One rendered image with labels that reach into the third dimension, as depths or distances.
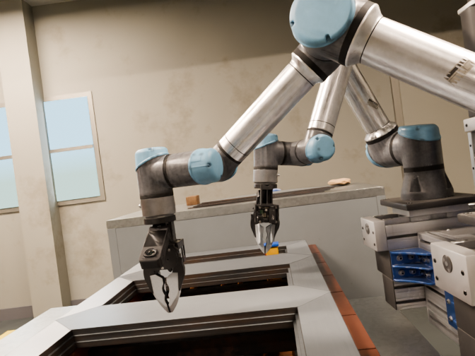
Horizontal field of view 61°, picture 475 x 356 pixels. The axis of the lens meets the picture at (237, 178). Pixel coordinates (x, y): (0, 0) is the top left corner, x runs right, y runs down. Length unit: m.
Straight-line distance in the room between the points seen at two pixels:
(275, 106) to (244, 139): 0.10
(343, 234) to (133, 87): 3.05
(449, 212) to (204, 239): 1.06
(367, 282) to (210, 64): 2.99
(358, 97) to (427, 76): 0.66
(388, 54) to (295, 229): 1.24
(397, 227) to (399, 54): 0.66
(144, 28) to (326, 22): 3.87
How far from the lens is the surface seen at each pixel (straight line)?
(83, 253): 4.56
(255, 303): 1.07
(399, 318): 1.41
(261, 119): 0.92
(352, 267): 1.94
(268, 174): 1.20
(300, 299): 1.06
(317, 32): 0.75
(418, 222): 1.31
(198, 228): 1.91
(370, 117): 1.41
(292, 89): 0.91
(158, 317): 1.08
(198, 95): 4.27
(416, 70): 0.76
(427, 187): 1.32
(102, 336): 1.11
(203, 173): 0.83
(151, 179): 0.88
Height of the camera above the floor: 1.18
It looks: level
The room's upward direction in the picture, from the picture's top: 8 degrees counter-clockwise
